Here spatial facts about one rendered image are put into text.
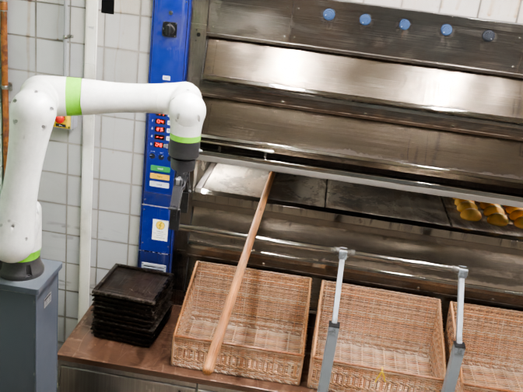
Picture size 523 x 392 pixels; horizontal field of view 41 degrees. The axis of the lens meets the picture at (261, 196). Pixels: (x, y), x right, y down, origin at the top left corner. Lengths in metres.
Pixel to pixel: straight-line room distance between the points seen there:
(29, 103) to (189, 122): 0.44
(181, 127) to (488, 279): 1.79
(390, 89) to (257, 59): 0.57
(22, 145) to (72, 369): 1.36
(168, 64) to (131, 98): 0.92
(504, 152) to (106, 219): 1.83
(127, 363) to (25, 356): 0.68
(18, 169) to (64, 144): 1.27
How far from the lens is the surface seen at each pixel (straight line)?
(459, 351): 2.80
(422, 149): 3.08
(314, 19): 2.98
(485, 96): 3.06
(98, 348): 3.13
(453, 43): 3.02
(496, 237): 3.27
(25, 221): 2.12
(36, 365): 2.47
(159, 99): 2.15
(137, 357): 3.08
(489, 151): 3.14
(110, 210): 3.34
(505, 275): 3.35
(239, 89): 3.03
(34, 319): 2.38
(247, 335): 3.27
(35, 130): 2.01
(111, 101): 2.15
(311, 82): 2.99
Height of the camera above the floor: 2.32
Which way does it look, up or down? 21 degrees down
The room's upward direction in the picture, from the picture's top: 7 degrees clockwise
